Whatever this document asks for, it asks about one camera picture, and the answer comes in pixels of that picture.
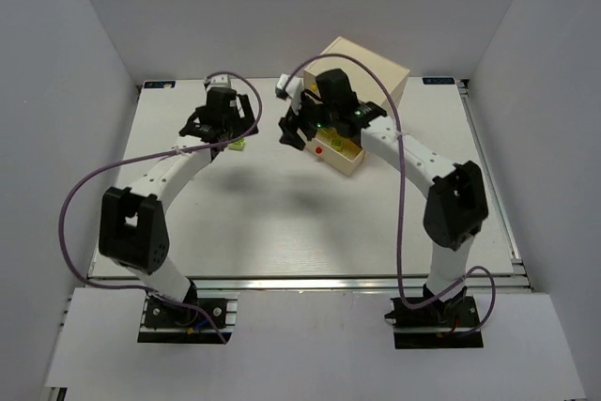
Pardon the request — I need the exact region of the blue label sticker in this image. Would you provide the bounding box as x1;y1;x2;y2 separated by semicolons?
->
422;77;455;85
143;81;176;89

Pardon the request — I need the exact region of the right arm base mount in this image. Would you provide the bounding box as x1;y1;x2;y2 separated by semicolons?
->
384;288;484;350

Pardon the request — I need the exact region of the lime printed lego brick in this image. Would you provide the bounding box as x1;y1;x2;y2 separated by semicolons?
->
228;139;246;151

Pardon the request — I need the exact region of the aluminium right rail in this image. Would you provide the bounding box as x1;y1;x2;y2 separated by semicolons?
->
455;79;527;277

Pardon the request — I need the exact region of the red knob drawer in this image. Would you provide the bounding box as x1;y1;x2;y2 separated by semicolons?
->
304;128;366;177

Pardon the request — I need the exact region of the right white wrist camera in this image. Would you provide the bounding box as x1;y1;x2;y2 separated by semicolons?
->
275;73;304;115

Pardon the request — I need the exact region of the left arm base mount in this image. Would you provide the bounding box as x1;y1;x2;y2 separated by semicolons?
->
137;293;237;345

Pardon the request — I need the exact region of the right blue label sticker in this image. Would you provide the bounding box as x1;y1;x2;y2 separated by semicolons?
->
422;77;455;85

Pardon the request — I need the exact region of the aluminium rail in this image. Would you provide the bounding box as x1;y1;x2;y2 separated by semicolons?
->
84;273;534;292
455;79;527;277

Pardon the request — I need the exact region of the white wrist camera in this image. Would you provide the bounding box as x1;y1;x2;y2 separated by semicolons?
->
203;73;232;91
275;73;304;115

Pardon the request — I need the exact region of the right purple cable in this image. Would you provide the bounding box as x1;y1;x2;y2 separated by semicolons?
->
284;54;497;327

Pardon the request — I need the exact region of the aluminium front rail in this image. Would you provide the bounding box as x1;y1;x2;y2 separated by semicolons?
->
84;273;534;292

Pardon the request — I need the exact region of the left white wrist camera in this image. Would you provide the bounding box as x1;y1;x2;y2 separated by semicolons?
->
203;73;232;91

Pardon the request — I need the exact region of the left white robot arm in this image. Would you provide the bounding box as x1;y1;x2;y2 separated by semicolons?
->
98;86;258;303

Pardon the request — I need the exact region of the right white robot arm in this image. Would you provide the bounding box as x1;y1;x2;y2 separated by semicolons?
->
275;69;488;310

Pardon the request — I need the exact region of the left blue label sticker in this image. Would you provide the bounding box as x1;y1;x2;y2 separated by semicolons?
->
143;81;176;89

